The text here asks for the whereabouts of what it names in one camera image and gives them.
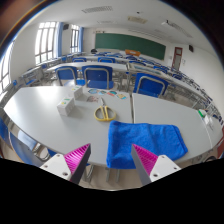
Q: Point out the yellow card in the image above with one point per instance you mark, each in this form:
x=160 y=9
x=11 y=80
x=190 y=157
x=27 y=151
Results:
x=121 y=96

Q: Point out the ceiling vent grille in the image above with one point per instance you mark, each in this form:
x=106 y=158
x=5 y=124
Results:
x=97 y=9

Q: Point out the grey classroom desk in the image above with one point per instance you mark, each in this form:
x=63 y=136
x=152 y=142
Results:
x=83 y=66
x=146 y=68

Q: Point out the small white box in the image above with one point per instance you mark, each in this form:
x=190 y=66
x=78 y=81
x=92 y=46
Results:
x=65 y=107
x=77 y=92

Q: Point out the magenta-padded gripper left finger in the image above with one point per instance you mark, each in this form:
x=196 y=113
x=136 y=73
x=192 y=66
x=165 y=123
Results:
x=60 y=165

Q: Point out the pink card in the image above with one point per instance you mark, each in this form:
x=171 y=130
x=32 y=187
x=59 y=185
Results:
x=92 y=98

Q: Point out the blue terry towel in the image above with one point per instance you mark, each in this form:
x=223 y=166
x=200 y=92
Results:
x=146 y=140

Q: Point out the orange lectern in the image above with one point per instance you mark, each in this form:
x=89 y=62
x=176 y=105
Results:
x=132 y=52

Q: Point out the large window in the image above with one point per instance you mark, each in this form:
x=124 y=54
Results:
x=74 y=38
x=5 y=70
x=45 y=41

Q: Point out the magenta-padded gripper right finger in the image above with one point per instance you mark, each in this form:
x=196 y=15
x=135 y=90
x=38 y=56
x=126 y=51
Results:
x=160 y=166

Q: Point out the group of blue chairs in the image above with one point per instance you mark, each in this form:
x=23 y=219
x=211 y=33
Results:
x=133 y=60

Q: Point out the brown door with window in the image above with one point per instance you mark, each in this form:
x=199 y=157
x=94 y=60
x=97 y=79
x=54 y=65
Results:
x=177 y=58

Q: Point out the blue classroom chair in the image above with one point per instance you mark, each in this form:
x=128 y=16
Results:
x=98 y=77
x=24 y=140
x=66 y=74
x=150 y=86

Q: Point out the green chalkboard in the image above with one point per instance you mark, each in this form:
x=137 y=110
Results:
x=130 y=45

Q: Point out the teal card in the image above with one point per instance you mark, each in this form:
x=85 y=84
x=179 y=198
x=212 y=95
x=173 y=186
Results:
x=113 y=92

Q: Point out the round blue card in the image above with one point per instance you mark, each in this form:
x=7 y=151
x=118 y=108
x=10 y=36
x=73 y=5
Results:
x=93 y=91

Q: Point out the ceiling projector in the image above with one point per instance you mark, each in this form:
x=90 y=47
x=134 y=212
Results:
x=166 y=22

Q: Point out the blue curtain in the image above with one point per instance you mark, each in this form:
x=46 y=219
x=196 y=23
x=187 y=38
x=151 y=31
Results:
x=60 y=38
x=81 y=39

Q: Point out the ceiling air conditioner panel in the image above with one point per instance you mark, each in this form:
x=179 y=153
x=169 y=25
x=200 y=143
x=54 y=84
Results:
x=137 y=19

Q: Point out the black wall speaker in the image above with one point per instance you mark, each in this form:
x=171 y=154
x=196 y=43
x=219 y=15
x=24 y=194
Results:
x=191 y=48
x=65 y=26

